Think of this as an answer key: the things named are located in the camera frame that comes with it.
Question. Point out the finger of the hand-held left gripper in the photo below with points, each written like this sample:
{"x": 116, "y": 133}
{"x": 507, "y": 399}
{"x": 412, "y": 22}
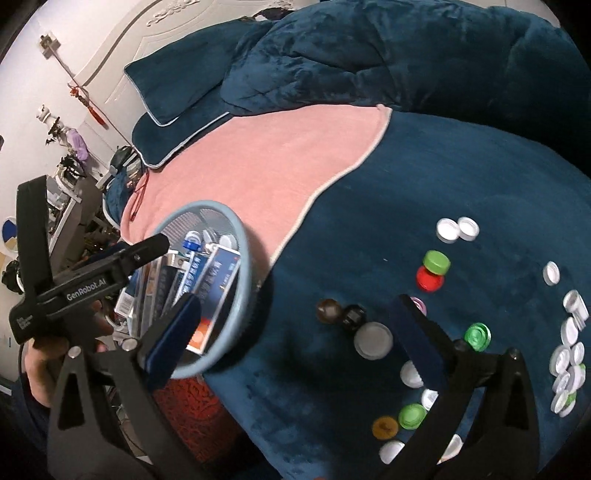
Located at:
{"x": 138, "y": 251}
{"x": 32, "y": 221}

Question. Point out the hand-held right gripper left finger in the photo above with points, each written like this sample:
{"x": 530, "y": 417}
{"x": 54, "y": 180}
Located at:
{"x": 178, "y": 327}

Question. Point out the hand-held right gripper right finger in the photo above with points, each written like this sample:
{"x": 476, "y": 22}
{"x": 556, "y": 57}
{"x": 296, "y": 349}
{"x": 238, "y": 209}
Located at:
{"x": 418, "y": 341}

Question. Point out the pile of blue medicine boxes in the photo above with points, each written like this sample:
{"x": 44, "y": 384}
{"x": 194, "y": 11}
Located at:
{"x": 217, "y": 277}

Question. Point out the blue round mesh basket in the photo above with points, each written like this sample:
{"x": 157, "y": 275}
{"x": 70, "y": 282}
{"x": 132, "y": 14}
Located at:
{"x": 196, "y": 220}

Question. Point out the person's left hand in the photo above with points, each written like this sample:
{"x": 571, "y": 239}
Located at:
{"x": 44, "y": 369}

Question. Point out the round blue white disc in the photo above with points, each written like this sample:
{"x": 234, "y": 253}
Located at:
{"x": 8, "y": 233}

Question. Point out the pink bottle cap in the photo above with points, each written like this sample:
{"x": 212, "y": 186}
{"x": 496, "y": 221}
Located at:
{"x": 419, "y": 304}

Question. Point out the large pale round lid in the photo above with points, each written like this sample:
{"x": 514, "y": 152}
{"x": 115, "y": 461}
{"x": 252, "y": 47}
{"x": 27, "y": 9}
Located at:
{"x": 373, "y": 340}

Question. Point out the grey exercise machine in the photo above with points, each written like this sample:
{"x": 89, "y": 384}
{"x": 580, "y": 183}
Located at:
{"x": 76, "y": 203}

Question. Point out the translucent green bottle cap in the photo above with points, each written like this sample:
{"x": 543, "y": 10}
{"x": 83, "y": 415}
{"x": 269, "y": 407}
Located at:
{"x": 478, "y": 334}

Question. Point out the red bottle cap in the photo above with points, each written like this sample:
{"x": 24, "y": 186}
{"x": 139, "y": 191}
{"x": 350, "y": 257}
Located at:
{"x": 428, "y": 280}

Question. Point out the black bottle cap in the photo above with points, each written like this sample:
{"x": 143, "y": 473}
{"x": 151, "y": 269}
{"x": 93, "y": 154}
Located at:
{"x": 353, "y": 317}

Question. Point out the green white bottle cap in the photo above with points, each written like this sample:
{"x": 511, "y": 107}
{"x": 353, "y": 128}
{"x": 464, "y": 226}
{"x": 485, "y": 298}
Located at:
{"x": 412, "y": 415}

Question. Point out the light green bottle cap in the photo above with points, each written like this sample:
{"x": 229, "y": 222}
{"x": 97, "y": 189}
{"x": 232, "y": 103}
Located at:
{"x": 437, "y": 261}

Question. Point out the red patterned cloth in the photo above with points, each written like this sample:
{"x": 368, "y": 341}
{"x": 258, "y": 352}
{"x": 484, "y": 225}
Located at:
{"x": 198, "y": 410}

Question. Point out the purple soft item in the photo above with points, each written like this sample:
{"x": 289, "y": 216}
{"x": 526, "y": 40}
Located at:
{"x": 77, "y": 144}

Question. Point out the tan brown lid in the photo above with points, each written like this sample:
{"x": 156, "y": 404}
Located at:
{"x": 384, "y": 427}

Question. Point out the black bag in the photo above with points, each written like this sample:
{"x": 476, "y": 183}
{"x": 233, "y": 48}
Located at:
{"x": 121, "y": 159}

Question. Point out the dark brown bottle cap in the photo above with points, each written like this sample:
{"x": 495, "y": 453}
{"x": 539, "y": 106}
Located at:
{"x": 328, "y": 310}

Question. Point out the pile of white bottle caps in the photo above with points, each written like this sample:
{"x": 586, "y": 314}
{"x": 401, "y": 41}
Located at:
{"x": 448, "y": 230}

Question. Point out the red hanging tassel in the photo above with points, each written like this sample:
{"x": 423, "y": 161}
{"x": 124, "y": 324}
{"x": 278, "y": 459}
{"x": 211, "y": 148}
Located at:
{"x": 85, "y": 98}

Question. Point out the pink towel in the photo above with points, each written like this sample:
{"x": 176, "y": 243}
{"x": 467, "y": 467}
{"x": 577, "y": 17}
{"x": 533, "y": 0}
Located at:
{"x": 254, "y": 161}

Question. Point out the dark blue pillow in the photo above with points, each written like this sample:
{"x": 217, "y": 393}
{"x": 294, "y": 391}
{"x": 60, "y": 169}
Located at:
{"x": 184, "y": 92}

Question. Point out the dark blue bedsheet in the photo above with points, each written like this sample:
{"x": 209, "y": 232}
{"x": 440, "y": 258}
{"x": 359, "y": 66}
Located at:
{"x": 485, "y": 175}

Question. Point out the dark blue plush quilt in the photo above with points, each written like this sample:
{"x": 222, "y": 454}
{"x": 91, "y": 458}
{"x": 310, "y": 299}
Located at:
{"x": 392, "y": 50}

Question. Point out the wall socket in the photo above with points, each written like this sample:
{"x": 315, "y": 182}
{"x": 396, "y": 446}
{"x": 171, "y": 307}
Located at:
{"x": 49, "y": 45}

